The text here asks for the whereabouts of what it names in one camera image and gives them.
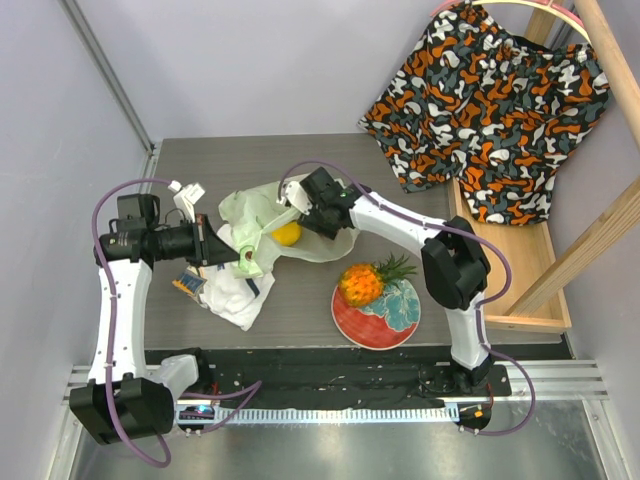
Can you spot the red and teal plate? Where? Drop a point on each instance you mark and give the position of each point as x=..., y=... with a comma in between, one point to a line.
x=386, y=323

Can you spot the perforated metal rail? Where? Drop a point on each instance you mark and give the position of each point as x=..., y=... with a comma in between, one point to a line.
x=197, y=415

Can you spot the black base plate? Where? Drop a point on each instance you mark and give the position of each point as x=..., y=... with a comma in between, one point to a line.
x=336, y=378

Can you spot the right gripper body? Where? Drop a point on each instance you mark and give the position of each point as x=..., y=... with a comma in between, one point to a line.
x=314, y=195

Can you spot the orange fake pineapple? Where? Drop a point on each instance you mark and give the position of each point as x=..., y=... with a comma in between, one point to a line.
x=363, y=283

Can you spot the fake yellow lemon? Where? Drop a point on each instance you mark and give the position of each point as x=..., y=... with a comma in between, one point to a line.
x=287, y=235

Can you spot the light green plastic bag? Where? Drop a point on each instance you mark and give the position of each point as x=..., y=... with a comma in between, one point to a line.
x=254, y=214

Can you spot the camouflage patterned shorts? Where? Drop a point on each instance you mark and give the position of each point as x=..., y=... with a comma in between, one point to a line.
x=493, y=111

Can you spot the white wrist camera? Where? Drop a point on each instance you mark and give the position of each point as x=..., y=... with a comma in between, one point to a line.
x=185, y=198
x=292, y=194

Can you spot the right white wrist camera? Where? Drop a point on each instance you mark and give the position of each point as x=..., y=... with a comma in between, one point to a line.
x=292, y=194

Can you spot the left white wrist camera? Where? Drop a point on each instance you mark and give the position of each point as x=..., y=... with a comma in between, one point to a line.
x=185, y=198

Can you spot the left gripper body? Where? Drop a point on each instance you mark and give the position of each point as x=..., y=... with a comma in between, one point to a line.
x=188, y=241

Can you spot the wooden hoop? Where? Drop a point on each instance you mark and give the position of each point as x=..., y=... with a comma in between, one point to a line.
x=549, y=7

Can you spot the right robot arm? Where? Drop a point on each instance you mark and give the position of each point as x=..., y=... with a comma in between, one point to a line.
x=454, y=264

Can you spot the white printed t-shirt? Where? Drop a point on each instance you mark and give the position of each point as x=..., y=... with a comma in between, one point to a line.
x=217, y=289

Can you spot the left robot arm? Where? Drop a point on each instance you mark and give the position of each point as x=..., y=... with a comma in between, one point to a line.
x=122, y=395

